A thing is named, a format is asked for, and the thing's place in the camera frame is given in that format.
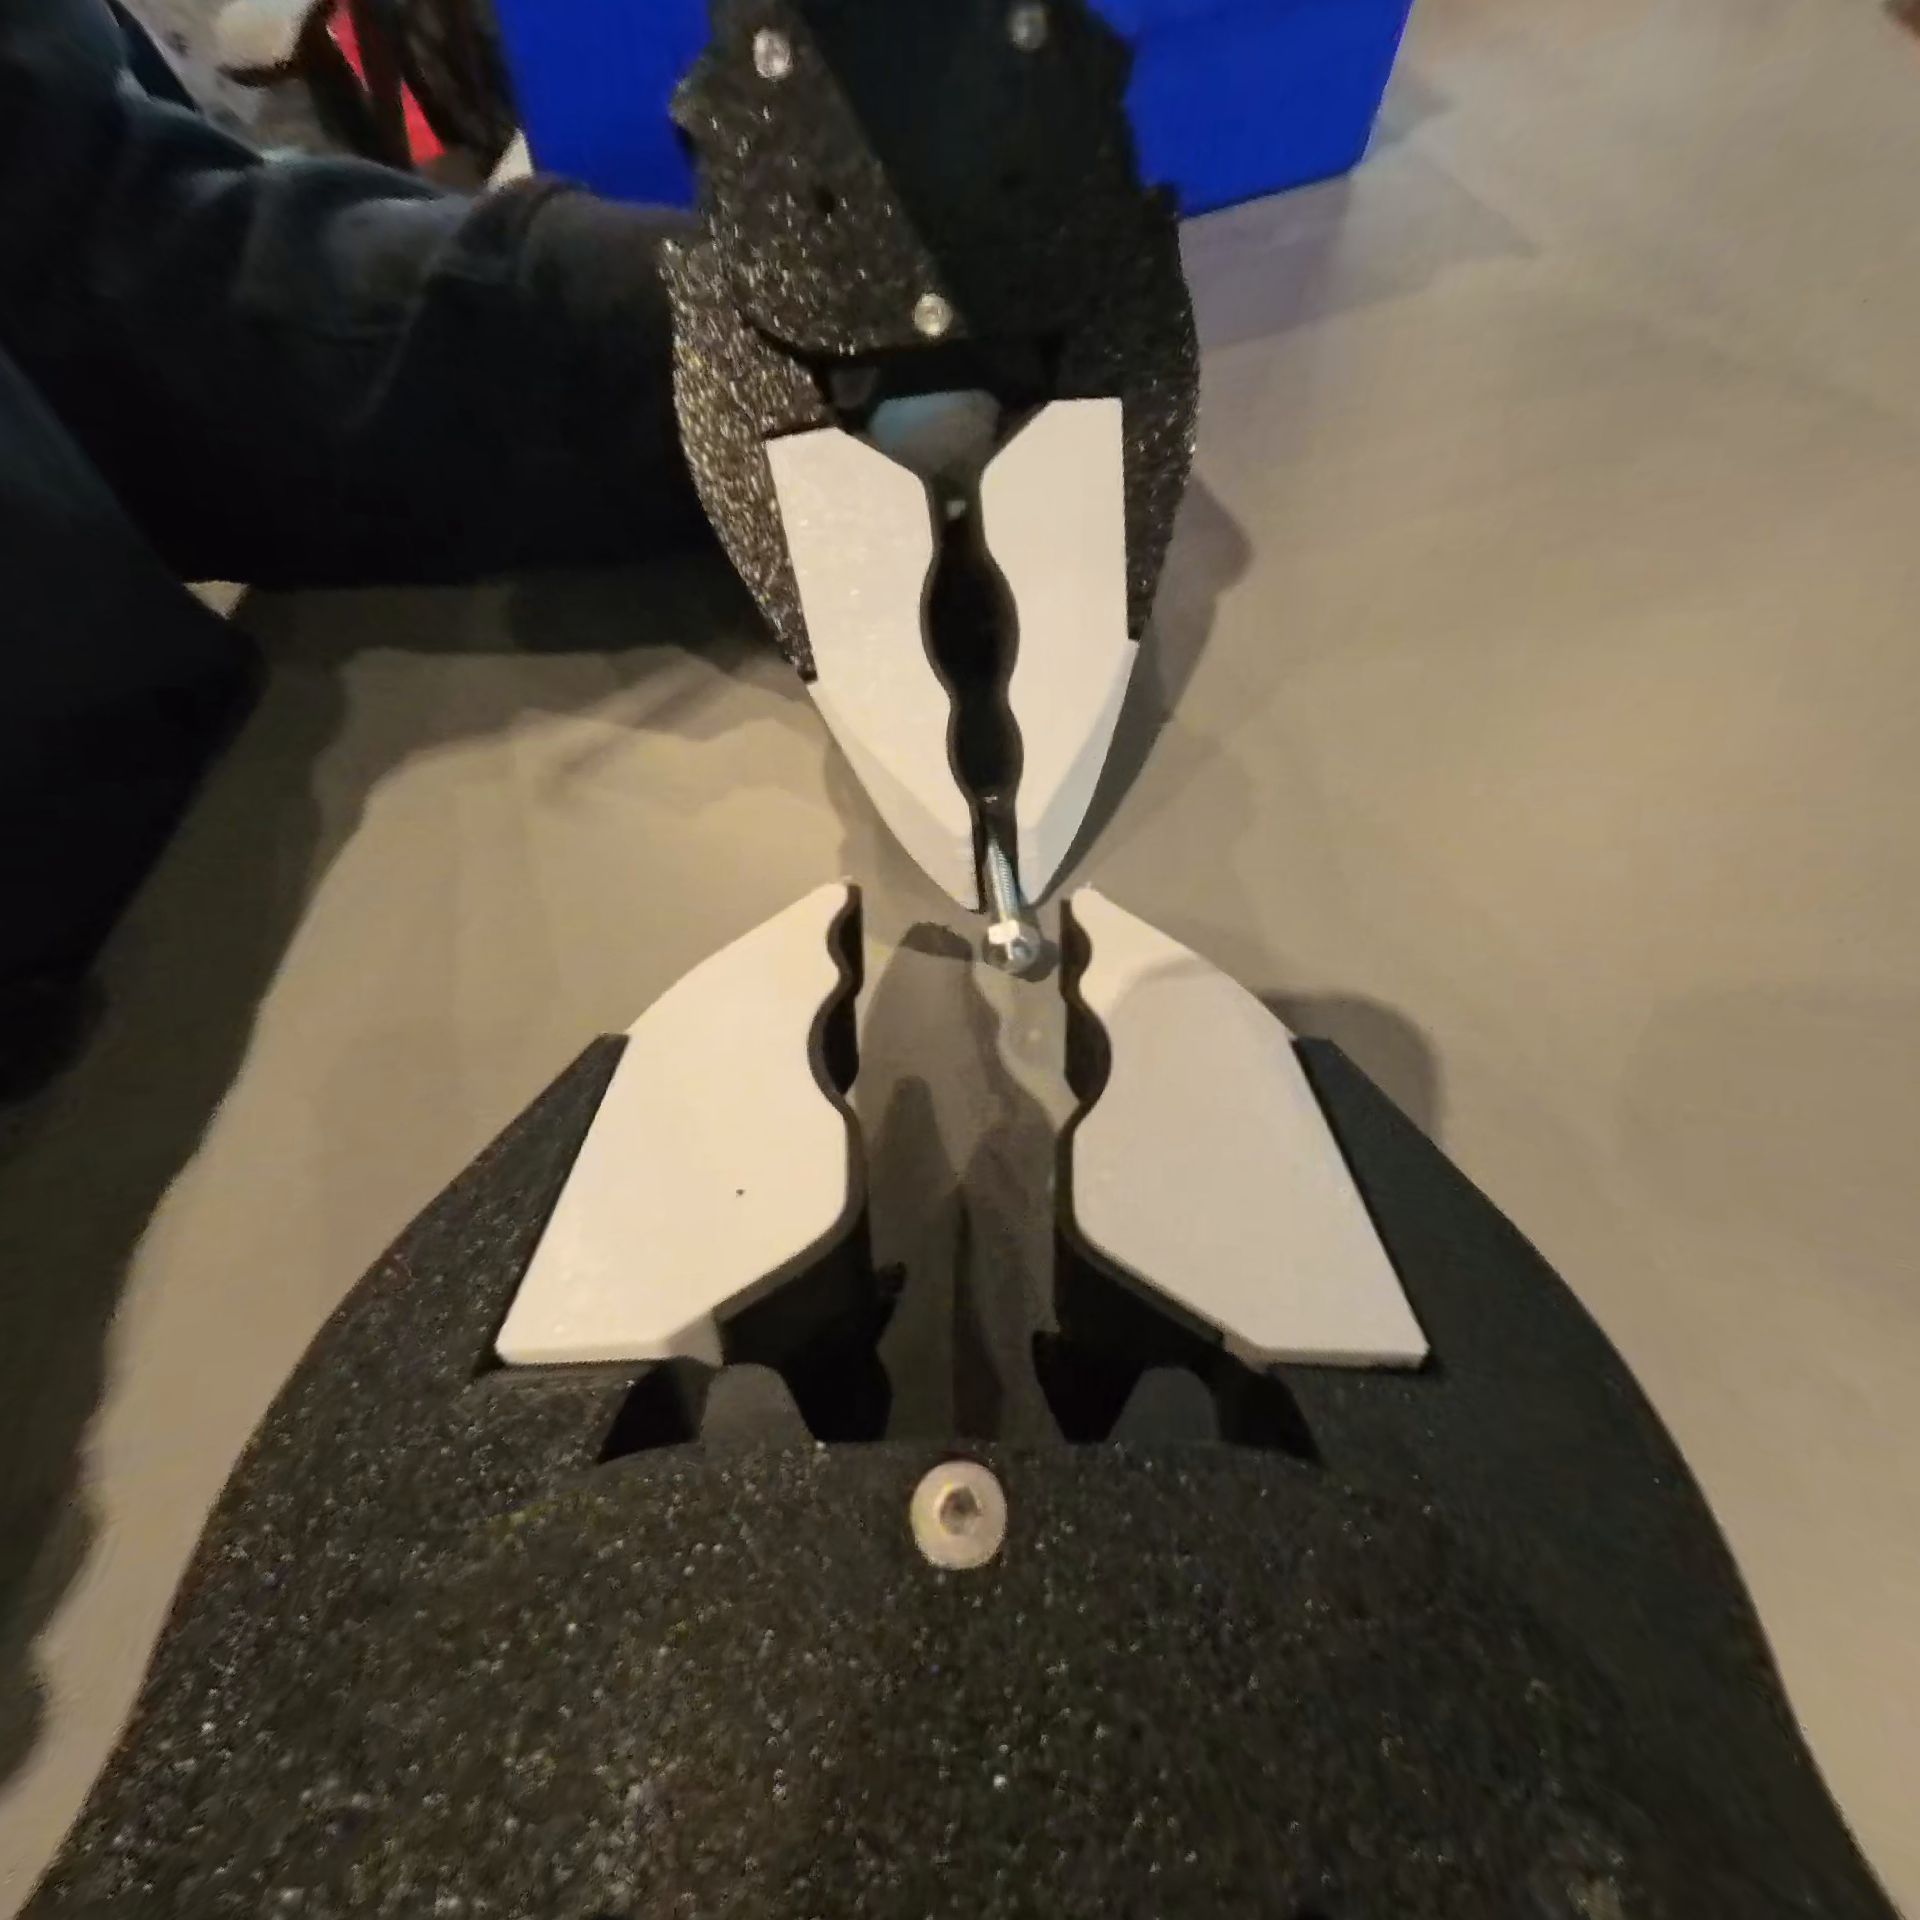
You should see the blue plastic bin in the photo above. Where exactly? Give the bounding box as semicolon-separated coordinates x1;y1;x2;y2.
493;0;1422;214

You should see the person's left forearm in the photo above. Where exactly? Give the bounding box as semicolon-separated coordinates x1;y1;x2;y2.
0;0;717;596

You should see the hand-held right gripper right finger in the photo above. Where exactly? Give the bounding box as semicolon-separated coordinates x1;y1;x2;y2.
1057;885;1429;1372

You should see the red object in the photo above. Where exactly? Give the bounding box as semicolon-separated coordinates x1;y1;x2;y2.
324;14;442;166

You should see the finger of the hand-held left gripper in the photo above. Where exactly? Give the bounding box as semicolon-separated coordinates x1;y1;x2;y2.
976;394;1134;891
762;425;998;914

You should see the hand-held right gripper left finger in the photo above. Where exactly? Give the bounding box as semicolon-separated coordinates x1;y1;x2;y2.
493;878;873;1372

